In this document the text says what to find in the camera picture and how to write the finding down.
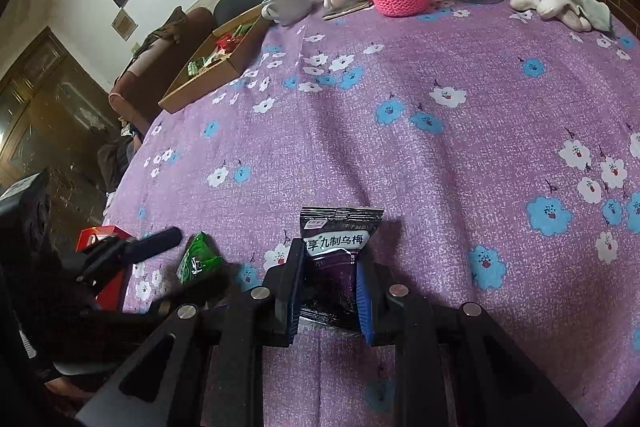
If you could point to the green snack packet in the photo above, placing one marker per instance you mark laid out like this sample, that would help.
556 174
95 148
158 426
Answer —
199 258

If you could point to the white ceramic mug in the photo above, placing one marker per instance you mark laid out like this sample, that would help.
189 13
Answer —
285 12

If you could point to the brown armchair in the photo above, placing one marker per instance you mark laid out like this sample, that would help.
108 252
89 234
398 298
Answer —
138 90

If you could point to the white gloves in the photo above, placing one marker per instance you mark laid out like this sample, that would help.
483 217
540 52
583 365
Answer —
578 15

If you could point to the purple floral tablecloth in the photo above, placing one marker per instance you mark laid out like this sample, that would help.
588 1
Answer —
502 148

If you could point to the brown cardboard snack tray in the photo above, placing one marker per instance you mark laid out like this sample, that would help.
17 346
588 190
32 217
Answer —
221 58

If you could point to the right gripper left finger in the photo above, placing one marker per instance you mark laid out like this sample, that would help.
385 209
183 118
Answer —
204 366

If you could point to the small wall plaque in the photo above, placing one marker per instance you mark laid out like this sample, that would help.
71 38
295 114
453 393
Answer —
124 25

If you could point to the dark purple plum packet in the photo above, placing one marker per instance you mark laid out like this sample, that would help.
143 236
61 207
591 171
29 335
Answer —
334 238

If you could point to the red gift box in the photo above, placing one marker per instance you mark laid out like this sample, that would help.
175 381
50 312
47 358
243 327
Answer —
103 272

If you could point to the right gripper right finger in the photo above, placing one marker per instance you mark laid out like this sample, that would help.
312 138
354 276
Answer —
453 366

